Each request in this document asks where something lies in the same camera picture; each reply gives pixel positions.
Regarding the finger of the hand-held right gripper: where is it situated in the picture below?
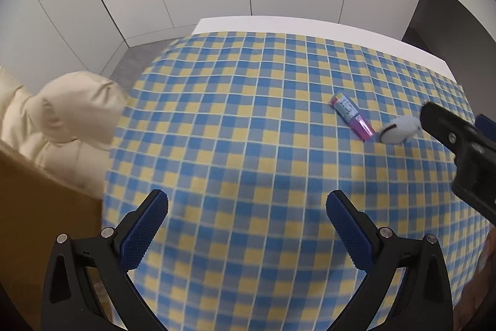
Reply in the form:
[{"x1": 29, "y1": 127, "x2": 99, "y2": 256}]
[
  {"x1": 477, "y1": 114, "x2": 496, "y2": 145},
  {"x1": 422, "y1": 102, "x2": 496, "y2": 165}
]

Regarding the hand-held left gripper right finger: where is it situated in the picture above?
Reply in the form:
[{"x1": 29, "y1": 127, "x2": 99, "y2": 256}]
[{"x1": 326, "y1": 190, "x2": 453, "y2": 331}]

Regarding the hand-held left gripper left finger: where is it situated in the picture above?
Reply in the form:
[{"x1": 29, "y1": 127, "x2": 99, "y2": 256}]
[{"x1": 41, "y1": 189, "x2": 168, "y2": 331}]

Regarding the grey white oval object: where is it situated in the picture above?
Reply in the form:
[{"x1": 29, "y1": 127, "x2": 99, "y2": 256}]
[{"x1": 379, "y1": 116, "x2": 424, "y2": 145}]

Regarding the brown cardboard box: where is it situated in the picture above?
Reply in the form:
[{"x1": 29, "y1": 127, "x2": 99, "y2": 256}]
[{"x1": 0, "y1": 142, "x2": 117, "y2": 331}]

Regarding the purple tube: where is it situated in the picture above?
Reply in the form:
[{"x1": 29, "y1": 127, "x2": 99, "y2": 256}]
[{"x1": 330, "y1": 92, "x2": 376, "y2": 142}]

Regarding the blue yellow checkered tablecloth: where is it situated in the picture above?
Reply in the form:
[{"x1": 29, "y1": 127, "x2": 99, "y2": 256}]
[{"x1": 103, "y1": 29, "x2": 489, "y2": 331}]

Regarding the cream padded chair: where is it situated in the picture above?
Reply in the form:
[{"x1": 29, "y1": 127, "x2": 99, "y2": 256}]
[{"x1": 0, "y1": 63, "x2": 130, "y2": 200}]

